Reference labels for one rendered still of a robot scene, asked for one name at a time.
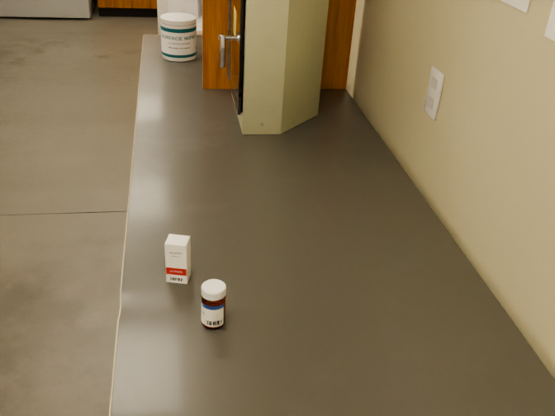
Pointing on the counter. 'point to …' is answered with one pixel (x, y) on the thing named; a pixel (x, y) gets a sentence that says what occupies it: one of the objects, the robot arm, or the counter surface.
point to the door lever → (225, 47)
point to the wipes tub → (178, 36)
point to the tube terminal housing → (282, 63)
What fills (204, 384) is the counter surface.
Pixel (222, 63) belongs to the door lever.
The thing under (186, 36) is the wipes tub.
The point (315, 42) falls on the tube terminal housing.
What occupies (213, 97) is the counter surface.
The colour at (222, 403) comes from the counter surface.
